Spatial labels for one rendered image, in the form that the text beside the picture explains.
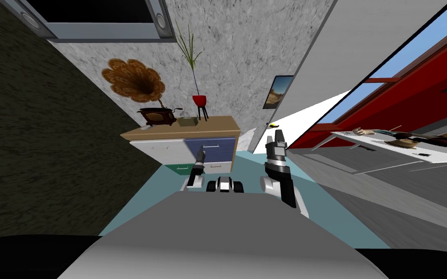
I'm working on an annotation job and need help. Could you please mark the framed landscape picture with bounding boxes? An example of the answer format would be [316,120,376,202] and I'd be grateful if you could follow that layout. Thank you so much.
[262,75,294,110]

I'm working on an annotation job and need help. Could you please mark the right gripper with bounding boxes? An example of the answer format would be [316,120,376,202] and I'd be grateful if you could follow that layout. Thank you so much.
[265,129,288,169]

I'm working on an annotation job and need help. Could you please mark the wooden sideboard with drawers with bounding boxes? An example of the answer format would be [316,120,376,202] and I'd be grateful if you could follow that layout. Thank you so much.
[101,19,242,177]

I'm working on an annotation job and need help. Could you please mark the grey framed black screen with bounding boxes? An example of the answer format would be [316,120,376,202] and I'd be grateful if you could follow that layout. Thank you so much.
[0,0,178,44]

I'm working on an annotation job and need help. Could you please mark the white table with clutter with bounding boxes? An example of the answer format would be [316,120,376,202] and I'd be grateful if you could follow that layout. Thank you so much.
[312,124,447,176]

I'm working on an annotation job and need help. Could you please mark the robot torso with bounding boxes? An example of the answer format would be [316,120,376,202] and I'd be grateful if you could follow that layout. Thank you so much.
[56,176,389,279]

